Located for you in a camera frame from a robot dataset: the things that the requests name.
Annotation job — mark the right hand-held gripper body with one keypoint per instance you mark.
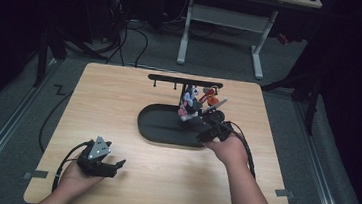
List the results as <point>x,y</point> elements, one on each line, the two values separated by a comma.
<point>214,130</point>

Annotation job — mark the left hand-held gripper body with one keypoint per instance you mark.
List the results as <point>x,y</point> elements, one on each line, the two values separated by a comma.
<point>95,157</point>

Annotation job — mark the person's right hand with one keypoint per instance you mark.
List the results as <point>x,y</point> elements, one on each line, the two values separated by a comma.
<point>227,151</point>

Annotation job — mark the black metal stand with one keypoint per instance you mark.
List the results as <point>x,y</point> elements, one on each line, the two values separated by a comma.
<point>310,107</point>
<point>42,58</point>

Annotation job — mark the person's left hand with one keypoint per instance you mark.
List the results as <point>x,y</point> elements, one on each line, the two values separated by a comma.
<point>79,181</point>

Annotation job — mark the metal floor rail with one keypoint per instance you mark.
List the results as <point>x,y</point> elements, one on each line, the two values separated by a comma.
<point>2,131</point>
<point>320,169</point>

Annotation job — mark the grey tape patch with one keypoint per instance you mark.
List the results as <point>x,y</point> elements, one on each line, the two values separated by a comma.
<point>284,193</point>
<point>36,175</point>

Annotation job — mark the black hook rack with tray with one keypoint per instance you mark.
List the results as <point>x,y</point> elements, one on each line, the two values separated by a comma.
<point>167,124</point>

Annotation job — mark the small red object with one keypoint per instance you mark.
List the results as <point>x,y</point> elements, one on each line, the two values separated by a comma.
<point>283,38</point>

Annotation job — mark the white frame desk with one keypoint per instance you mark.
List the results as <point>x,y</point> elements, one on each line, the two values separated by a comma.
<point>227,17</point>

